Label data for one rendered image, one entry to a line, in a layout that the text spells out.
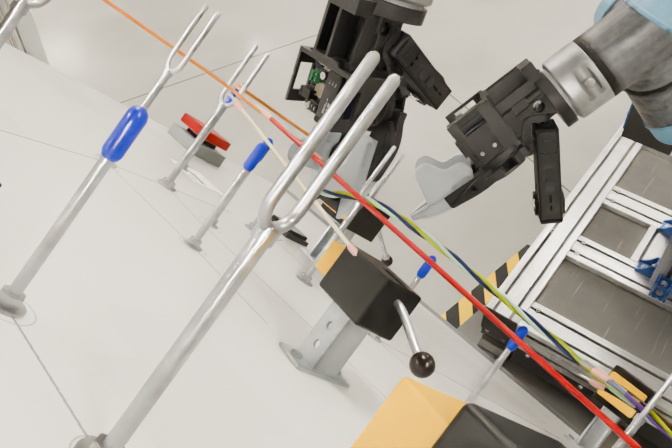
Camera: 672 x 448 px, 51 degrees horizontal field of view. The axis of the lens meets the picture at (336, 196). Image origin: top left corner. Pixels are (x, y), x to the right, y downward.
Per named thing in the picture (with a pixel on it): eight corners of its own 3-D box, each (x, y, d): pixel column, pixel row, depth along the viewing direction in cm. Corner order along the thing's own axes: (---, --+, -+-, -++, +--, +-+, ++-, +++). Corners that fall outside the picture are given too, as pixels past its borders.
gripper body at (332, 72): (280, 104, 64) (319, -26, 60) (347, 107, 70) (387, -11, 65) (331, 141, 60) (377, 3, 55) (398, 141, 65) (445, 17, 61)
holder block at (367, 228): (371, 242, 74) (393, 212, 74) (344, 227, 70) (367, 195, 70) (347, 222, 77) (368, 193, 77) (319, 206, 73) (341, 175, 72)
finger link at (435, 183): (386, 186, 81) (450, 138, 79) (417, 225, 82) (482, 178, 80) (385, 194, 78) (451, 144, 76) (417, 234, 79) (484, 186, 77)
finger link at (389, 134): (342, 170, 67) (363, 82, 65) (355, 169, 68) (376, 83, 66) (376, 187, 64) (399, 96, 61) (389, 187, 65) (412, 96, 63)
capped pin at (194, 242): (189, 240, 49) (261, 139, 48) (204, 253, 48) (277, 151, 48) (178, 238, 47) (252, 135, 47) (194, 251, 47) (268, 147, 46)
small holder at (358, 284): (346, 437, 35) (432, 322, 34) (270, 333, 42) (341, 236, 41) (400, 454, 38) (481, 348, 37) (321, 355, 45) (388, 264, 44)
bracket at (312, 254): (337, 278, 73) (365, 239, 73) (324, 272, 71) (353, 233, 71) (311, 254, 76) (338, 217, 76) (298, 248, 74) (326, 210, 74)
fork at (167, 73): (90, 151, 53) (198, -3, 52) (108, 159, 54) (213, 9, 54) (103, 164, 52) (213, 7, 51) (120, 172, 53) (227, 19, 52)
